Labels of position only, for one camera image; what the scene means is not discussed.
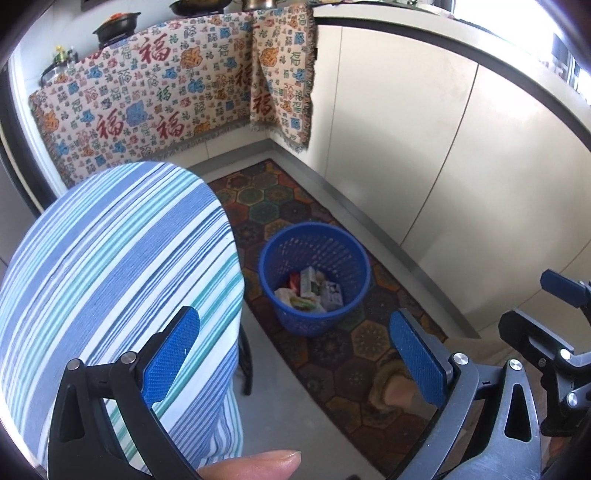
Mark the oil bottle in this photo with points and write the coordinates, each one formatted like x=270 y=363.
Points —
x=60 y=55

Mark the person's left hand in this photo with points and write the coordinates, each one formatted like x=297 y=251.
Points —
x=254 y=466

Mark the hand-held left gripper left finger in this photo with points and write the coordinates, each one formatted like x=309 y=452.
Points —
x=171 y=355

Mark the large printed blanket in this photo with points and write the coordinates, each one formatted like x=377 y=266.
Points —
x=138 y=106

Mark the black table leg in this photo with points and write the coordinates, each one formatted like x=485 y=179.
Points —
x=247 y=364

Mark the blue striped tablecloth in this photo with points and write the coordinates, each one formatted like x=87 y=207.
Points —
x=115 y=258

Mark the green white milk carton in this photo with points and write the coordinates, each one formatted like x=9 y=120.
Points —
x=308 y=281

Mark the white base cabinet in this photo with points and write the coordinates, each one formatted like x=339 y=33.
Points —
x=415 y=138

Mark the blue plastic waste basket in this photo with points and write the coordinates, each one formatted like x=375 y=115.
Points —
x=286 y=249

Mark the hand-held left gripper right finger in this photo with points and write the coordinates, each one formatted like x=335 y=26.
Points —
x=418 y=364

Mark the window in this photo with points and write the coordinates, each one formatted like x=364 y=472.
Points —
x=489 y=7

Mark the steel pot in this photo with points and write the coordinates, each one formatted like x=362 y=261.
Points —
x=258 y=4

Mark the black seasoning rack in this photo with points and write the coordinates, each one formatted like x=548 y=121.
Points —
x=57 y=74

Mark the black clay pot orange lid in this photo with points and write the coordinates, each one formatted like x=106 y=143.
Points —
x=115 y=30

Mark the person's foot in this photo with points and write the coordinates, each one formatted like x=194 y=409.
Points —
x=395 y=392

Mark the hexagon pattern rug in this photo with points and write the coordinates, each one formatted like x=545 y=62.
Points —
x=323 y=360

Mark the white cartoon print packet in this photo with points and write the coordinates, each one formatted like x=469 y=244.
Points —
x=333 y=294

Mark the small printed blanket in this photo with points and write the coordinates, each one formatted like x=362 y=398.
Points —
x=286 y=83

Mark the wok with glass lid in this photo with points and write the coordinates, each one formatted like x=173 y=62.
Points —
x=198 y=5

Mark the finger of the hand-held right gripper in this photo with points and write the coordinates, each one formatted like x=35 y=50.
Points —
x=565 y=288
x=535 y=337

